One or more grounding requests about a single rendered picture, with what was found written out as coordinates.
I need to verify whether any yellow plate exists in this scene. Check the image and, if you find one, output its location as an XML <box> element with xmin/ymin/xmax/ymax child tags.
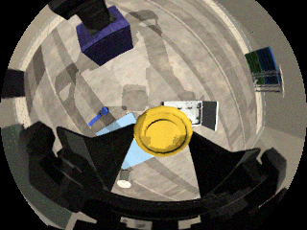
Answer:
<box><xmin>133</xmin><ymin>105</ymin><xmax>193</xmax><ymax>157</ymax></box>

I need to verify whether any beige cylinder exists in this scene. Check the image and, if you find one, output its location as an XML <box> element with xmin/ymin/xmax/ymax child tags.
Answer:
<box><xmin>118</xmin><ymin>170</ymin><xmax>131</xmax><ymax>188</ymax></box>

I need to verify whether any light blue flat mat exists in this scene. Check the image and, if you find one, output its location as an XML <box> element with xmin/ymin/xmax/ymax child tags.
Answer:
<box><xmin>96</xmin><ymin>112</ymin><xmax>153</xmax><ymax>169</ymax></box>

